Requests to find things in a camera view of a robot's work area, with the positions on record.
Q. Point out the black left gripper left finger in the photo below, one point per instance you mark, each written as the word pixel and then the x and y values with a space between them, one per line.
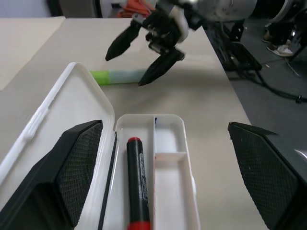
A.
pixel 48 182

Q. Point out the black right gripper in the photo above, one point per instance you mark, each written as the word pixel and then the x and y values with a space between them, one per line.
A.
pixel 160 31

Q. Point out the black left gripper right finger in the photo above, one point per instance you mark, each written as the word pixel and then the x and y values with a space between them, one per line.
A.
pixel 266 172

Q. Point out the green marker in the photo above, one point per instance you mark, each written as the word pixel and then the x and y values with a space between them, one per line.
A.
pixel 115 76

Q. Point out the white plastic pencil case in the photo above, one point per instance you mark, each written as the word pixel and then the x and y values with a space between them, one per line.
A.
pixel 79 103

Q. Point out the black marker with red cap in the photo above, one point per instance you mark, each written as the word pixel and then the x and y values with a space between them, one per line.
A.
pixel 138 182

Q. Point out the beige sneaker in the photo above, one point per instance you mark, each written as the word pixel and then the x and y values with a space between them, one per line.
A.
pixel 268 36
pixel 279 49

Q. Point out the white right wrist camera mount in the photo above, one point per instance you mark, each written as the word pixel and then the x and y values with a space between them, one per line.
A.
pixel 182 26

